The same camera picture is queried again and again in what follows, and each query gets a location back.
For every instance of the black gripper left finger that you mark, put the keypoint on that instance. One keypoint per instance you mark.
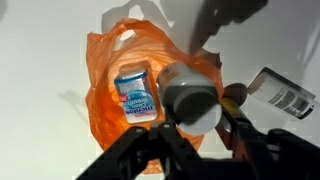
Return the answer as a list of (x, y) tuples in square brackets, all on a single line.
[(156, 150)]

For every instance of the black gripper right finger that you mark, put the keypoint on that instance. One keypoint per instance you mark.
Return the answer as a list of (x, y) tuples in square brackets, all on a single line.
[(253, 146)]

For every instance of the white bottle grey cap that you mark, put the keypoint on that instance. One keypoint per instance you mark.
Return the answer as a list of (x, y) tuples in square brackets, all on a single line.
[(190, 93)]

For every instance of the amber bottle yellow cap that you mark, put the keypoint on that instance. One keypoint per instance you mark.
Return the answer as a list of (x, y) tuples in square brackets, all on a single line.
[(233, 100)]

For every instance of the blue white mentos box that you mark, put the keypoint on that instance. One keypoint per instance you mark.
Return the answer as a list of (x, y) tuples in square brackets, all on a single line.
[(136, 96)]

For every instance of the white container barcode label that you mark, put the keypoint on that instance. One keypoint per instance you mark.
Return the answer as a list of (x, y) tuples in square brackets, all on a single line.
[(283, 96)]

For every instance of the orange plastic bag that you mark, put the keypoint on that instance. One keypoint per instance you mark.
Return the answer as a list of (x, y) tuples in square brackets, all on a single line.
[(103, 100)]

